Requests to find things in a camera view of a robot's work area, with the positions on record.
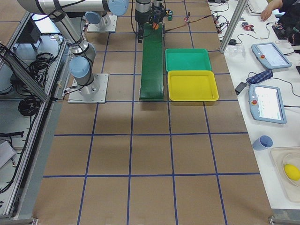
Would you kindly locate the green plastic tray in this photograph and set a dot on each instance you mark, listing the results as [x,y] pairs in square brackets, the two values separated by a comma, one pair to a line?
[187,59]

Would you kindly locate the yellow lemon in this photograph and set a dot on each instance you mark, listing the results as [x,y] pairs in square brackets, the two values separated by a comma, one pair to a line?
[292,172]

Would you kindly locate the plaid blue pouch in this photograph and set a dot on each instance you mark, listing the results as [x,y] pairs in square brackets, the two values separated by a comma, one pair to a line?
[260,77]

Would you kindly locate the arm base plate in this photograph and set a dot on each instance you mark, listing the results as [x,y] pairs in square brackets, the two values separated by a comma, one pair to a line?
[101,24]
[94,93]

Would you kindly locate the person's hand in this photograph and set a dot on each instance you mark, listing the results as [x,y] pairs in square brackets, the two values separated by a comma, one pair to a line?
[265,14]

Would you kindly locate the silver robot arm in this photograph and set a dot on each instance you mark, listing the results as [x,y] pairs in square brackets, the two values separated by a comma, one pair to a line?
[142,11]
[58,11]

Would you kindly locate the clear plastic bag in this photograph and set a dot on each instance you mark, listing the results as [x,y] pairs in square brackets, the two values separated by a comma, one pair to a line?
[235,51]

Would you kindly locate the yellow plastic tray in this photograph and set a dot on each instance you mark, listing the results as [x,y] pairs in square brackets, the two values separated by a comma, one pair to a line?
[192,85]

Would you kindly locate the black power adapter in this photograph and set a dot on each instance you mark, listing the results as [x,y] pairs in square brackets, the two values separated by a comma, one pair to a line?
[240,88]

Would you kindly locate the teach pendant tablet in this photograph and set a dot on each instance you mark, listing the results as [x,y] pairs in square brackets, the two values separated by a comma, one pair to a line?
[266,104]
[269,55]

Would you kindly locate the orange cylinder bottle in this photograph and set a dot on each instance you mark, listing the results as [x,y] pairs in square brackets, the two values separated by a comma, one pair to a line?
[155,25]

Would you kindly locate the upper teach pendant tablet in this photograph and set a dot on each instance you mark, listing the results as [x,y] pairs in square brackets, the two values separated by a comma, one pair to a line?
[269,55]

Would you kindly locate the aluminium frame post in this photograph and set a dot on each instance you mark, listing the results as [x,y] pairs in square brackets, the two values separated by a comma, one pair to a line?
[233,23]

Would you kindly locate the lower teach pendant tablet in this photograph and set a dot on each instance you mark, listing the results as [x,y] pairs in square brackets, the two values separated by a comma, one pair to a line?
[266,104]

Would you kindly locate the blue plastic cup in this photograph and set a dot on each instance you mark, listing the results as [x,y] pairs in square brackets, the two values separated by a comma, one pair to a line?
[262,143]

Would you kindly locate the green conveyor belt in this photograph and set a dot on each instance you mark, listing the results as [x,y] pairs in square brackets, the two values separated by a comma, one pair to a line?
[151,88]

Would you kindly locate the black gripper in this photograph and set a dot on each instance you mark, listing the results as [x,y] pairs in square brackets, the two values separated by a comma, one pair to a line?
[140,17]

